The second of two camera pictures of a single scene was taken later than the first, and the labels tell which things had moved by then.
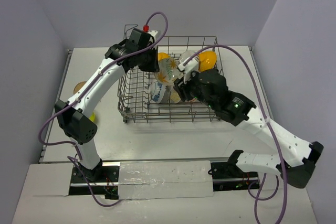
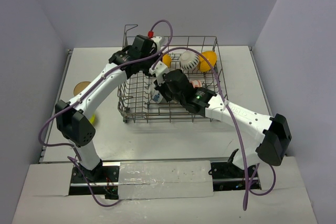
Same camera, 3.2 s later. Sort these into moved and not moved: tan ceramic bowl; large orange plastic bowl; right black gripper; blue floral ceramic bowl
Moved: right black gripper
Not moved: tan ceramic bowl; blue floral ceramic bowl; large orange plastic bowl
